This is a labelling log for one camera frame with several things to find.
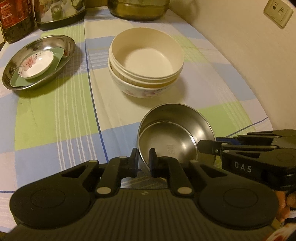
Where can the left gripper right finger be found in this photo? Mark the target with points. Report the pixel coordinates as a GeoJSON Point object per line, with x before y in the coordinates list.
{"type": "Point", "coordinates": [170, 169]}

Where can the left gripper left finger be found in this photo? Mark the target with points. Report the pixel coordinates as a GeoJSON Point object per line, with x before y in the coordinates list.
{"type": "Point", "coordinates": [117, 169]}

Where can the stainless steel bowl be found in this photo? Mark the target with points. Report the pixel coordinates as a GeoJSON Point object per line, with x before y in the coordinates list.
{"type": "Point", "coordinates": [173, 130]}

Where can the white floral ceramic bowl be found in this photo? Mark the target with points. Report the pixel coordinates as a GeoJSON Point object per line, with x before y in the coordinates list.
{"type": "Point", "coordinates": [137, 91]}

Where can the cream plastic bowl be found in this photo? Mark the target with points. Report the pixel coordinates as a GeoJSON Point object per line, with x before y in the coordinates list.
{"type": "Point", "coordinates": [146, 57]}

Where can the green square plastic plate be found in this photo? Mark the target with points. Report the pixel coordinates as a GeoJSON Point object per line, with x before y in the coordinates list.
{"type": "Point", "coordinates": [17, 81]}

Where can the small floral saucer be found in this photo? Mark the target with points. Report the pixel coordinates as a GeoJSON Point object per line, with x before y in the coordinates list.
{"type": "Point", "coordinates": [36, 64]}

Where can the right human hand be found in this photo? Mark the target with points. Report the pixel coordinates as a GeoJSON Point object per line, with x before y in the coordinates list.
{"type": "Point", "coordinates": [285, 203]}

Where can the plaid tablecloth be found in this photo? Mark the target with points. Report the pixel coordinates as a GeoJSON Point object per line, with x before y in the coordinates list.
{"type": "Point", "coordinates": [82, 115]}

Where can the stainless steel steamer pot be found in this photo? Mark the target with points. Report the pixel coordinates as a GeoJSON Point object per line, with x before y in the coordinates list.
{"type": "Point", "coordinates": [138, 10]}

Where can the stainless steel kettle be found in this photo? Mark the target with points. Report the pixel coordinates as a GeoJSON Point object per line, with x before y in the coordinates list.
{"type": "Point", "coordinates": [52, 14]}

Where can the cooking oil bottle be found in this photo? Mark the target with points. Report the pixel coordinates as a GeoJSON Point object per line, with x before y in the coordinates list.
{"type": "Point", "coordinates": [17, 19]}

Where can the single wall socket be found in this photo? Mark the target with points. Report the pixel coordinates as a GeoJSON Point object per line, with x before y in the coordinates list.
{"type": "Point", "coordinates": [279, 12]}

